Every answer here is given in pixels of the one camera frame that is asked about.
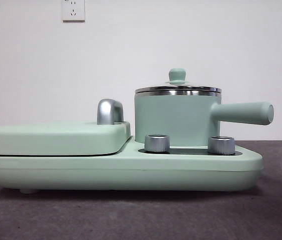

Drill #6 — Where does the glass lid with green knob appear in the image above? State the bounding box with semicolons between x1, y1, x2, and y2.
134;68;223;95

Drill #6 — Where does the silver control knob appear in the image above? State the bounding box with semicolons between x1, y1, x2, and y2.
144;134;171;153
207;136;236;154

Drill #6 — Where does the green breakfast maker base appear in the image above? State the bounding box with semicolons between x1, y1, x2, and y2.
0;136;264;193

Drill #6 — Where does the green hinged grill cover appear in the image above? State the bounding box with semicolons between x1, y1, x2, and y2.
0;121;132;156

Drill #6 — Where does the green pot with side handle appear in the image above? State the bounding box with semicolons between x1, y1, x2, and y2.
134;89;275;148

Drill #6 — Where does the silver grill cover handle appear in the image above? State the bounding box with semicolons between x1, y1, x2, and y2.
97;99;124;125

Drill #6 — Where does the white wall socket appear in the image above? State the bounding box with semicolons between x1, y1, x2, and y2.
62;0;86;22

